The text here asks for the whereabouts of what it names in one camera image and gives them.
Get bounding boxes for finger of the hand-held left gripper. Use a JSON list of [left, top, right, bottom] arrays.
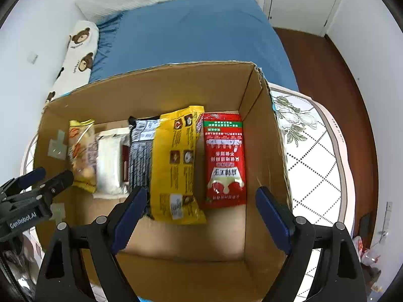
[[30, 170, 75, 204], [0, 167, 47, 201]]

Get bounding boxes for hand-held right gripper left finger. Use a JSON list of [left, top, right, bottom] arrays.
[[34, 186, 148, 302]]

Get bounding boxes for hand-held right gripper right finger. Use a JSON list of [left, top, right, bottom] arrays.
[[255, 186, 369, 302]]

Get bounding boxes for yellow clear snack packet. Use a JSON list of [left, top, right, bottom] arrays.
[[69, 119, 97, 194]]

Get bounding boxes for white snack packet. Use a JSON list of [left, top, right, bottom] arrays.
[[93, 127, 131, 199]]

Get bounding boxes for large yellow snack packet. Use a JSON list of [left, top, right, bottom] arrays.
[[148, 105, 208, 225]]

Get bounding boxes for black snack packet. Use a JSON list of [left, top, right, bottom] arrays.
[[127, 116, 161, 219]]

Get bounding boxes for red snack packet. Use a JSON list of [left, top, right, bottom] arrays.
[[201, 112, 247, 208]]

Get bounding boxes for cardboard box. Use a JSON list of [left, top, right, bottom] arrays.
[[33, 61, 292, 300]]

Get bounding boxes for floral checked mat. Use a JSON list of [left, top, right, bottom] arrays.
[[20, 83, 350, 302]]

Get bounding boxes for small black box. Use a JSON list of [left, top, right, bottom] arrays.
[[359, 214, 374, 238]]

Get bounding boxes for crumpled plastic bag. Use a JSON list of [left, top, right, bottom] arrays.
[[353, 237, 383, 293]]

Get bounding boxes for bear print pillow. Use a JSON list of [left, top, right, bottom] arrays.
[[44, 20, 99, 106]]

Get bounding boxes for blue bed sheet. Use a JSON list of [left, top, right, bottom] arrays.
[[88, 0, 299, 93]]

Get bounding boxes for white door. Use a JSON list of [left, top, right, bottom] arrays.
[[263, 0, 350, 36]]

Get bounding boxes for white wall outlet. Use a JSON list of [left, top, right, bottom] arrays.
[[378, 201, 393, 243]]

